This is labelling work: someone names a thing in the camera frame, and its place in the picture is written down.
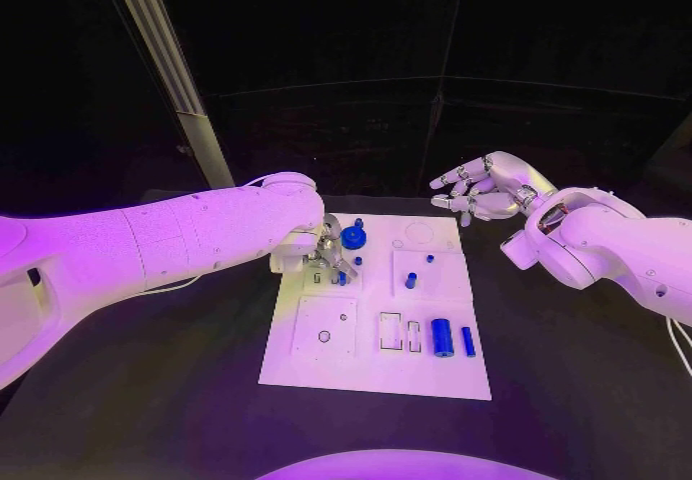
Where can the white task board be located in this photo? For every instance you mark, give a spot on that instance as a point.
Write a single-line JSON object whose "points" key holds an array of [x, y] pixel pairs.
{"points": [[377, 367]]}

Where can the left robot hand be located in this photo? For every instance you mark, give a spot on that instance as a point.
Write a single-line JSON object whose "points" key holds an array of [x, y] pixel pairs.
{"points": [[330, 253]]}

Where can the blue plug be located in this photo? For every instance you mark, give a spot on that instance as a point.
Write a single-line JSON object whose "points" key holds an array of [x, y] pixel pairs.
{"points": [[341, 279]]}

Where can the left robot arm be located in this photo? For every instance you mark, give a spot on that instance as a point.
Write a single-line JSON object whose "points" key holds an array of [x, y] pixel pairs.
{"points": [[134, 240]]}

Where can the pale metal post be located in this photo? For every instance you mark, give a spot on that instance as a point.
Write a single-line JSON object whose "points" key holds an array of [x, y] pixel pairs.
{"points": [[180, 93]]}

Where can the thin blue cylinder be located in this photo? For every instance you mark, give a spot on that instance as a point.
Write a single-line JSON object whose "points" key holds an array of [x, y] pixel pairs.
{"points": [[467, 341]]}

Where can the blue gear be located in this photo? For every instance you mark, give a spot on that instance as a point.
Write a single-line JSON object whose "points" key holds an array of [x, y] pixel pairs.
{"points": [[353, 237]]}

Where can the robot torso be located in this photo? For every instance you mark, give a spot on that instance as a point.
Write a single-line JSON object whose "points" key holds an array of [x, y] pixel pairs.
{"points": [[405, 465]]}

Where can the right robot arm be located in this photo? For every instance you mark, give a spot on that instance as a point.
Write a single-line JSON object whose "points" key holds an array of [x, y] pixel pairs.
{"points": [[599, 240]]}

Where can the large blue cylinder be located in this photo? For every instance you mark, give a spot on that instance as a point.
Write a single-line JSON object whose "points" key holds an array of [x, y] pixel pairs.
{"points": [[441, 337]]}

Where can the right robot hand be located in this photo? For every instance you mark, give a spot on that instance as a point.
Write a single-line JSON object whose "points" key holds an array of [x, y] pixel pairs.
{"points": [[500, 187]]}

